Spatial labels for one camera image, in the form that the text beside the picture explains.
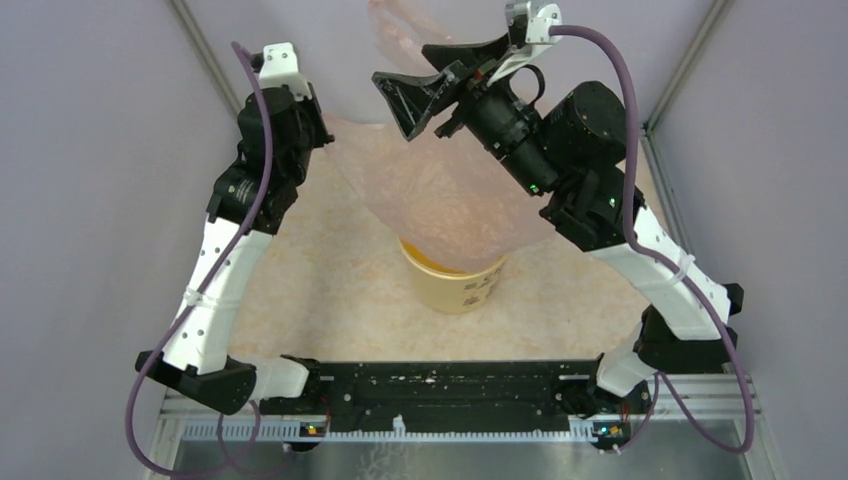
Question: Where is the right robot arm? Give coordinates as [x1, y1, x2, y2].
[372, 37, 744, 418]

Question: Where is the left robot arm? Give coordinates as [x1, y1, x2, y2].
[135, 87, 334, 415]

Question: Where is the grey cable duct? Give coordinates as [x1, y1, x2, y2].
[181, 416, 599, 443]

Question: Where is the left aluminium frame post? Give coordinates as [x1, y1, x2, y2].
[165, 0, 243, 119]

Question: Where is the translucent pink plastic bag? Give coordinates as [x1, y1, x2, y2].
[326, 1, 554, 271]

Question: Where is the right aluminium frame post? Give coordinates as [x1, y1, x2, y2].
[643, 0, 735, 135]

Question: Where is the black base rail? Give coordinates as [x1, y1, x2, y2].
[258, 360, 654, 435]

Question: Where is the aluminium frame post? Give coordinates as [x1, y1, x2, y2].
[643, 0, 735, 135]
[165, 0, 243, 119]

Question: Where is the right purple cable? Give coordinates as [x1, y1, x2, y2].
[549, 23, 757, 457]

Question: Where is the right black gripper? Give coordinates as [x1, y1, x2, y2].
[371, 32, 562, 201]

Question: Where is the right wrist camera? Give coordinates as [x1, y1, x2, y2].
[487, 1, 563, 86]

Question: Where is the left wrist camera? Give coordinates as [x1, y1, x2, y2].
[250, 42, 314, 101]

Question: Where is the yellow trash bin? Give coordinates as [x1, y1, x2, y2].
[398, 239, 507, 314]

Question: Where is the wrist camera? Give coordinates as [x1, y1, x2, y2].
[250, 42, 314, 101]
[487, 1, 563, 86]

